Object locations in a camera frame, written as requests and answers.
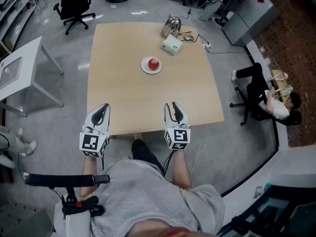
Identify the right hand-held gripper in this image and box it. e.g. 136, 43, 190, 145
163, 101, 192, 151

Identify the white cardboard box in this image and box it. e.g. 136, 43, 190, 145
161, 34, 183, 56

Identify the grey metal cabinet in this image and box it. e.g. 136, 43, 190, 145
220, 0, 281, 47

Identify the white cable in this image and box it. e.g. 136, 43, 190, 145
189, 123, 209, 175

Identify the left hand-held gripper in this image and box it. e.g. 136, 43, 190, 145
79, 103, 111, 159

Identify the shiny metal kettle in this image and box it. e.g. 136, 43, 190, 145
160, 14, 183, 39

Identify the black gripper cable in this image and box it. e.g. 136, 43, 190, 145
162, 151, 176, 177

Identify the person's black trouser leg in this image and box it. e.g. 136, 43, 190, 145
130, 139, 165, 175

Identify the white shelf rack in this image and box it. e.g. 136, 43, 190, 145
0, 0, 38, 56

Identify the black office chair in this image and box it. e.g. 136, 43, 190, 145
53, 0, 96, 36

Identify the person's left forearm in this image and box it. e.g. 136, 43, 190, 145
79, 156, 104, 198

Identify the black swivel chair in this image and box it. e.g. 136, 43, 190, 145
229, 82, 303, 127

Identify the white plate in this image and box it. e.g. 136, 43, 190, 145
140, 56, 162, 75

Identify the small wooden desk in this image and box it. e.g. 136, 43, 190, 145
271, 69, 294, 104

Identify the white side table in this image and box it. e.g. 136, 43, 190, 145
0, 36, 65, 118

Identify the person's right forearm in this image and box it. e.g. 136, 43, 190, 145
171, 150, 194, 192

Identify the person's grey shirt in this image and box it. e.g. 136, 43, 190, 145
53, 158, 226, 237

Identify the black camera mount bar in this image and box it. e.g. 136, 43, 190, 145
23, 172, 111, 217

